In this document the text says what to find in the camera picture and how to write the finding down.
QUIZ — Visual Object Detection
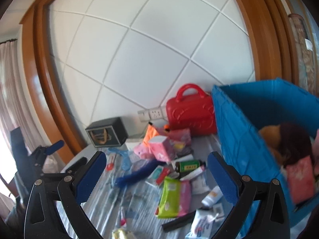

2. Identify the white toothpaste tube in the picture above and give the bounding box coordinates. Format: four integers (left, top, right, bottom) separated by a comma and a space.
179, 166, 205, 181

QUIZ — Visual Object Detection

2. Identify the white wet wipes pack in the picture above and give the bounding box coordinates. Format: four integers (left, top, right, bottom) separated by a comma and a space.
185, 209, 219, 238

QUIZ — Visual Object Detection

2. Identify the green label brown bottle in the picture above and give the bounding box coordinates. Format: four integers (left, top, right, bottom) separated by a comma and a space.
175, 160, 206, 173

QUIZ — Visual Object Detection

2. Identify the black bag bundle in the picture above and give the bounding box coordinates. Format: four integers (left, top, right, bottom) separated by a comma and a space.
162, 211, 196, 233

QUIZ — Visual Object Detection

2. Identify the green wet wipes pack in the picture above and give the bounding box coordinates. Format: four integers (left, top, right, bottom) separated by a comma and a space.
155, 177, 181, 218

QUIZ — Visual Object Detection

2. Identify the dark maroon knit hat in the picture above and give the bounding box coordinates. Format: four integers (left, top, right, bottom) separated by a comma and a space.
278, 122, 315, 167

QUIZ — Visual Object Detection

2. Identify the pink pig plush orange dress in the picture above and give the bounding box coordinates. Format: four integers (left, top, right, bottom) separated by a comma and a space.
134, 124, 165, 159

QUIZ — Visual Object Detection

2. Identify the blue fuzzy stick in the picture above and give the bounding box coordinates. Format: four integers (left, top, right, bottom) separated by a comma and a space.
114, 159, 166, 189

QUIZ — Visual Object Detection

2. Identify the black box with emblem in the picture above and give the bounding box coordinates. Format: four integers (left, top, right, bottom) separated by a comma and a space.
85, 117, 128, 148

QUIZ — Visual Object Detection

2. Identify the brown teddy bear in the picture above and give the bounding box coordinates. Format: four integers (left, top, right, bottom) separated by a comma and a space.
258, 125, 284, 166

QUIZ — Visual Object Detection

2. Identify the pink patterned tissue pack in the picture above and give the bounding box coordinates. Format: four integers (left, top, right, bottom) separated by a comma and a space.
166, 128, 191, 152

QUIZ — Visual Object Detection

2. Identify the blue plastic storage crate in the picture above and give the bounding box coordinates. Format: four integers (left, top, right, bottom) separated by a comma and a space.
211, 78, 318, 227

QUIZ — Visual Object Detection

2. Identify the pink tissue box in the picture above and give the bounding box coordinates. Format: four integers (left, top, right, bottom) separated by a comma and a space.
148, 135, 176, 162

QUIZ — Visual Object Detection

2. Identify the red toy suitcase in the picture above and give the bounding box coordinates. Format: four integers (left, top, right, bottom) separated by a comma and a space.
166, 83, 217, 136

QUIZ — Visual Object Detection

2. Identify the rolled patterned carpet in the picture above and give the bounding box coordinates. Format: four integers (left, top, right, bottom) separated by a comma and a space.
288, 14, 317, 95

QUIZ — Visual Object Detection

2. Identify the white wall power strip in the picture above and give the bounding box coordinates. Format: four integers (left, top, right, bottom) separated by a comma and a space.
137, 107, 166, 122

